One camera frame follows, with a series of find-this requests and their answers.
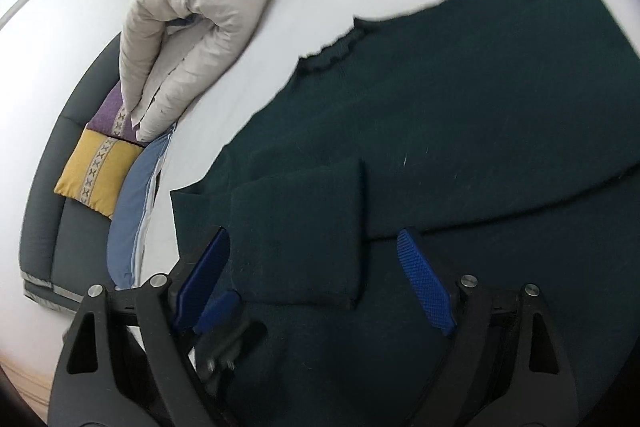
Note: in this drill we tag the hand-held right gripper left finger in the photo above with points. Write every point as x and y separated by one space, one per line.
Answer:
205 272

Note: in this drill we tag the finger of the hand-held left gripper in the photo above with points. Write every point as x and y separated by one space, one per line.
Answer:
220 307

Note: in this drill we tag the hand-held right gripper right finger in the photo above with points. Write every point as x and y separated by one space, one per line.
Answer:
425 282

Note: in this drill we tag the dark green knit sweater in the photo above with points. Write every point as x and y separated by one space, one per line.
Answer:
400 132

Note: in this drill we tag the blue pillow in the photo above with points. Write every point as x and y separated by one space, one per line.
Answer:
130 217

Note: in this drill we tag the yellow cushion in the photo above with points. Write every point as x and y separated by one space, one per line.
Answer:
80 172

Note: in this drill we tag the dark grey sofa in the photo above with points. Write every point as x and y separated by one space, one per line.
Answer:
45 207

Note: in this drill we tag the purple cushion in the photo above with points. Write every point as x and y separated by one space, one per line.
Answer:
107 117

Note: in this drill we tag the beige folded duvet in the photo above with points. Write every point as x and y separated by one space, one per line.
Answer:
200 7

